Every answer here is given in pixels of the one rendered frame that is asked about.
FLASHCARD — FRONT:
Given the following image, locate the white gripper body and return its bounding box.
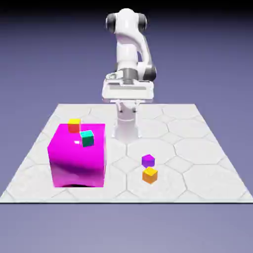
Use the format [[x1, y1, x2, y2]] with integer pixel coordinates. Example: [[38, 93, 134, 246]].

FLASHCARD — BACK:
[[101, 78, 155, 104]]

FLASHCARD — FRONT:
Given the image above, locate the small teal cube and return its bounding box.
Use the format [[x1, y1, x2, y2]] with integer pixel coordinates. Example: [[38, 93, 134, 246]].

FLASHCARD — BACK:
[[80, 129, 95, 148]]

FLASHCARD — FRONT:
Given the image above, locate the small red cube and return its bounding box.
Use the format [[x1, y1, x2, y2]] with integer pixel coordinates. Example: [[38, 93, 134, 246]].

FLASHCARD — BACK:
[[68, 118, 82, 133]]

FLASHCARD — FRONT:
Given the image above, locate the small purple cube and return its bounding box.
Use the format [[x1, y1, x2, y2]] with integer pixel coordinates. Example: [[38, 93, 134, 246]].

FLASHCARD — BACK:
[[141, 154, 156, 169]]

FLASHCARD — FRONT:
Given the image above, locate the small orange cube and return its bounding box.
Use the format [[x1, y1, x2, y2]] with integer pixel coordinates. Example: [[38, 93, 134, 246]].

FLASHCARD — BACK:
[[142, 166, 158, 185]]

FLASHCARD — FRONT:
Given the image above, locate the large magenta box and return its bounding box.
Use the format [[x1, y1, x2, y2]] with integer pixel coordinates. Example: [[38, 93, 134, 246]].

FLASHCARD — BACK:
[[47, 123, 107, 188]]

